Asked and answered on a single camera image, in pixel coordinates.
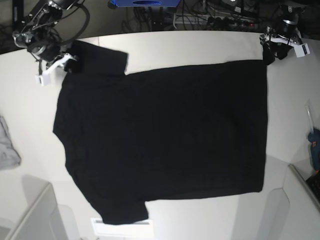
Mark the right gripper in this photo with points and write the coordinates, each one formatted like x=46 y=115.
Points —
x=50 y=50

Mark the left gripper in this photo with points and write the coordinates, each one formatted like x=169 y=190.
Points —
x=286 y=28

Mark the black T-shirt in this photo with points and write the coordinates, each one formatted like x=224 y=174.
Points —
x=178 y=133

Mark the grey cloth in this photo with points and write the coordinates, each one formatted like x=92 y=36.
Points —
x=9 y=157

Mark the white paper label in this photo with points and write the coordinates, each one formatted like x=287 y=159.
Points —
x=139 y=229

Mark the black keyboard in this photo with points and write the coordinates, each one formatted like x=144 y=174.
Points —
x=314 y=183

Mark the white power strip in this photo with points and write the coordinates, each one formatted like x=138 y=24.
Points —
x=229 y=22

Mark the blue glue gun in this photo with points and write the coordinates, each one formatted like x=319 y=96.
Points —
x=314 y=146

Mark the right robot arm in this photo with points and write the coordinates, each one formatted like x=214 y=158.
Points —
x=36 y=33

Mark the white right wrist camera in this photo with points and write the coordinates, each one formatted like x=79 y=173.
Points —
x=43 y=77

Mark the blue box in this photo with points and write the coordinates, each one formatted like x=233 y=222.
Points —
x=145 y=3

